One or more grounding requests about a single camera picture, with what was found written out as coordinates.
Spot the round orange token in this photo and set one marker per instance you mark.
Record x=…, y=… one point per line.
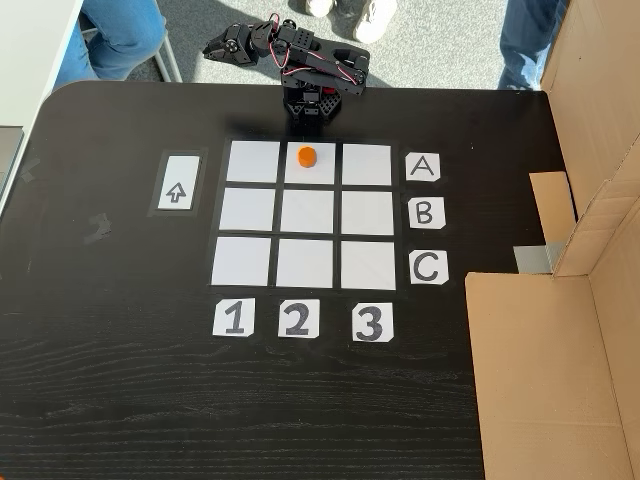
x=306, y=157

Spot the nine-square white grid sheet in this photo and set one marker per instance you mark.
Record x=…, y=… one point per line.
x=306, y=212

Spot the white metal chair leg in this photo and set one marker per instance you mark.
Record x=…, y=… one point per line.
x=170, y=65

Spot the person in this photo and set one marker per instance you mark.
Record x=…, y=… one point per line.
x=120, y=30
x=520, y=40
x=372, y=22

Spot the white arrow paper sheet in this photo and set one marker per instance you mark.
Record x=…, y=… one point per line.
x=177, y=180

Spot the white table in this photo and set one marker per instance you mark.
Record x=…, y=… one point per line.
x=30, y=50

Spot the paper label letter A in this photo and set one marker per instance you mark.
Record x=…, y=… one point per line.
x=422, y=166

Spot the paper label letter B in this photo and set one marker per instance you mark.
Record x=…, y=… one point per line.
x=426, y=213

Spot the paper label number 1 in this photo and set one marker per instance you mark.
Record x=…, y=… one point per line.
x=233, y=318

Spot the paper label number 2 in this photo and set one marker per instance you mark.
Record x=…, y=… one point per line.
x=298, y=319

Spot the paper label letter C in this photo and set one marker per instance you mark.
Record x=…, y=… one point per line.
x=428, y=267

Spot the paper label number 3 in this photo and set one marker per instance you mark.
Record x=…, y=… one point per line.
x=372, y=322

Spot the brown cardboard panel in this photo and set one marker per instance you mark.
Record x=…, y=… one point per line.
x=595, y=100
x=540, y=375

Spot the grey tape strip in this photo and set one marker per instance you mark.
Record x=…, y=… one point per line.
x=532, y=260

